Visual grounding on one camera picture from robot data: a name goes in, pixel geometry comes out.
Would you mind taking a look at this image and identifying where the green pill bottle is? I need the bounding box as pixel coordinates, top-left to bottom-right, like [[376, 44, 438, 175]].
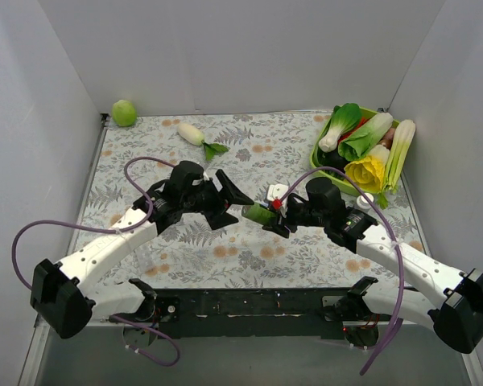
[[241, 203, 278, 226]]

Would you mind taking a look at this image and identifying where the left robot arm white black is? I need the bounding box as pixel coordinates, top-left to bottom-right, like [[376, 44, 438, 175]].
[[31, 161, 253, 339]]

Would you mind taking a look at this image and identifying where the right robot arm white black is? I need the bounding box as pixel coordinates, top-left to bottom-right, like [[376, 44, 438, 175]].
[[264, 178, 483, 354]]

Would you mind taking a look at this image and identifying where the green vegetable tray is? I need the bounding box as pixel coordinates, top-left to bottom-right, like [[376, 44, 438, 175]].
[[310, 105, 398, 173]]

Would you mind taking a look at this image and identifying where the white radish with leaves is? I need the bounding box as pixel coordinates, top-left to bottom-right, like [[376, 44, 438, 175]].
[[177, 122, 229, 161]]

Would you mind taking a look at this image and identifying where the yellow napa cabbage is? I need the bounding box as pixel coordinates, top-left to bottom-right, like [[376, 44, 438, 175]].
[[345, 144, 390, 194]]

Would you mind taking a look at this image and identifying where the bok choy middle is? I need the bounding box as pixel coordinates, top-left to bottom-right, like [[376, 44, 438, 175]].
[[338, 113, 394, 162]]

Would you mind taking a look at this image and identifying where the bok choy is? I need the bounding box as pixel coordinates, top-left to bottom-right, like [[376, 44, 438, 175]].
[[318, 103, 362, 153], [338, 113, 394, 162]]

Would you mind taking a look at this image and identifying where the black base bar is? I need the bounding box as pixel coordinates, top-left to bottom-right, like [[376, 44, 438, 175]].
[[108, 287, 402, 339]]

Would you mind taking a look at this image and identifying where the bok choy left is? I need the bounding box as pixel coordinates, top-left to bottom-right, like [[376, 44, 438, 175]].
[[318, 103, 362, 153]]

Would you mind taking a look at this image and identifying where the green round cabbage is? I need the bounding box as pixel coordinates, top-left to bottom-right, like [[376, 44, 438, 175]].
[[111, 100, 138, 127]]

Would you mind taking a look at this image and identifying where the pale celery stalk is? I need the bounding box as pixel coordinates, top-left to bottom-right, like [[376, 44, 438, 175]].
[[378, 120, 416, 209]]

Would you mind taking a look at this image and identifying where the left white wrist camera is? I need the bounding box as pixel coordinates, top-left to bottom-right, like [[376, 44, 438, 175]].
[[192, 172, 210, 187]]

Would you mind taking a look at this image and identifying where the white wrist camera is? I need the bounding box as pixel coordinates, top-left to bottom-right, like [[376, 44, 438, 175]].
[[266, 183, 289, 203], [192, 172, 210, 187]]

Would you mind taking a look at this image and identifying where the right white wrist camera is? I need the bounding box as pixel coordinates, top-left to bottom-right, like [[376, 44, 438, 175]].
[[266, 183, 289, 203]]

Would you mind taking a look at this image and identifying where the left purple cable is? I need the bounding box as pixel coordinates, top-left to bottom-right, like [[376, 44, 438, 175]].
[[10, 156, 182, 368]]

